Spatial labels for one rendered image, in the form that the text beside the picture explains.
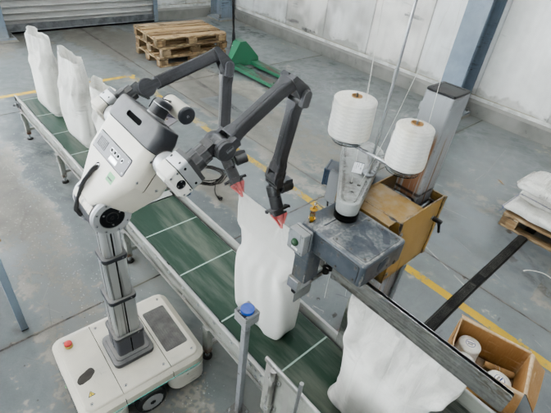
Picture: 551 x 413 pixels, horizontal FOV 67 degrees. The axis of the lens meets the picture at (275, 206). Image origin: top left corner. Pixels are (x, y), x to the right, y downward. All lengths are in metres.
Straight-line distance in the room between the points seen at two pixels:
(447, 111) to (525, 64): 4.89
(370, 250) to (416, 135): 0.40
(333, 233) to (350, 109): 0.45
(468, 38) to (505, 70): 0.71
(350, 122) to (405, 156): 0.24
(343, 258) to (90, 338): 1.57
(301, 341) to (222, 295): 0.52
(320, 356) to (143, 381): 0.89
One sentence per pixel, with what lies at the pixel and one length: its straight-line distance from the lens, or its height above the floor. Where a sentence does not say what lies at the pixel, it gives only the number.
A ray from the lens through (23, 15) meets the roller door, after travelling 8.62.
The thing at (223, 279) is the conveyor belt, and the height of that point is 0.38.
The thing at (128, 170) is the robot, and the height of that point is 1.42.
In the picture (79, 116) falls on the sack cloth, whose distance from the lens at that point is 3.80.
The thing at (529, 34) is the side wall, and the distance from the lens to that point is 6.44.
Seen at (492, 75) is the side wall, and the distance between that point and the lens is 6.63.
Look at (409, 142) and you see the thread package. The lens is 1.44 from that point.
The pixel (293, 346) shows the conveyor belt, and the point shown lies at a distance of 2.29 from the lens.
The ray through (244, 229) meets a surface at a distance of 2.13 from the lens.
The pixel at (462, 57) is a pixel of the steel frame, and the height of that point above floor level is 0.81.
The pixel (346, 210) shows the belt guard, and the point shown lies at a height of 1.39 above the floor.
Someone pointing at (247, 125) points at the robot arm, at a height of 1.58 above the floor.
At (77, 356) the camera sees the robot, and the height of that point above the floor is 0.26.
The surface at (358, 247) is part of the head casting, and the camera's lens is 1.42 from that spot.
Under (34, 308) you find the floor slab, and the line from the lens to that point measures 3.12.
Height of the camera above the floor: 2.24
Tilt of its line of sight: 36 degrees down
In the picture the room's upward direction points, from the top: 7 degrees clockwise
